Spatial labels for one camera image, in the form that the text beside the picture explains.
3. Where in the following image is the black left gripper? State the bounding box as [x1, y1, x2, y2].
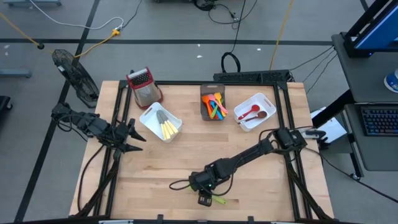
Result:
[107, 118, 147, 159]

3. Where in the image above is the orange silicone spatula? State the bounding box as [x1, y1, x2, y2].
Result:
[201, 95, 214, 119]

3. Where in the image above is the blue silicone spatula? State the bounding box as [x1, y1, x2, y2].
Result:
[210, 100, 224, 121]

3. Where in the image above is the yellow silicone spatula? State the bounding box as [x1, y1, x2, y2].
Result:
[213, 91, 227, 118]

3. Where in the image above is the brown wooden spoon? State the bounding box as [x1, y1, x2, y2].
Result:
[238, 110, 268, 124]

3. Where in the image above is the red silicone spoon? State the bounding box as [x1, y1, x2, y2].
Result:
[238, 104, 261, 121]

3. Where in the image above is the red metal box grater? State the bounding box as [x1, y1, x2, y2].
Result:
[126, 66, 164, 110]

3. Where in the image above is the black floor fan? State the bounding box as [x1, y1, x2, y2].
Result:
[51, 49, 100, 108]

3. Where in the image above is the grey translucent plastic bin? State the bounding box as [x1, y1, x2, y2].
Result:
[200, 83, 227, 121]

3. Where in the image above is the black perforated metal box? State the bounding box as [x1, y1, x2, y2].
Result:
[213, 69, 292, 83]

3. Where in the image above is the black backlit keyboard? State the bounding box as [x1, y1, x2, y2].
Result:
[360, 107, 398, 137]

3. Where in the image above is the grey computer cart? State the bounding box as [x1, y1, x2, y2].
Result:
[310, 30, 398, 181]

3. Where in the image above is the black computer monitor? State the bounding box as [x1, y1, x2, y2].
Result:
[343, 0, 398, 58]

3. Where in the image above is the white plastic handled bin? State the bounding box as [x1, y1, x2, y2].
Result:
[233, 92, 277, 133]
[139, 101, 183, 144]

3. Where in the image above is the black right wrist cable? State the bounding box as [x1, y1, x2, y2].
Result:
[169, 179, 191, 191]

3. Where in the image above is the black aluminium table frame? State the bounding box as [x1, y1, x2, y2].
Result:
[74, 80, 335, 224]

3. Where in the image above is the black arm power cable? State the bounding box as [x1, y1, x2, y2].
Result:
[76, 144, 106, 213]

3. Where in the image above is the black coiled cable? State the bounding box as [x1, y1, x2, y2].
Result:
[220, 0, 246, 74]

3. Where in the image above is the thin black floor cable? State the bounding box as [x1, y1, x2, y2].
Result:
[122, 0, 143, 29]

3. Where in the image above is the white floor cable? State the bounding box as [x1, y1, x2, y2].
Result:
[27, 0, 124, 31]

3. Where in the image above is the thick black floor cable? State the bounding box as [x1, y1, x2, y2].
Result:
[303, 145, 398, 203]

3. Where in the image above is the black cable bundle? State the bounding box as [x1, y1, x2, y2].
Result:
[192, 0, 259, 26]

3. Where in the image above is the yellow extension cable with plug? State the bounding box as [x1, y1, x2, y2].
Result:
[0, 12, 121, 59]

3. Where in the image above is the thin black desk cable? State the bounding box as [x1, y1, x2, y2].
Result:
[302, 49, 337, 83]
[289, 45, 335, 72]
[305, 53, 339, 95]

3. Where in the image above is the yellow hanging power cable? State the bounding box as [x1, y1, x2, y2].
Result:
[269, 0, 295, 71]

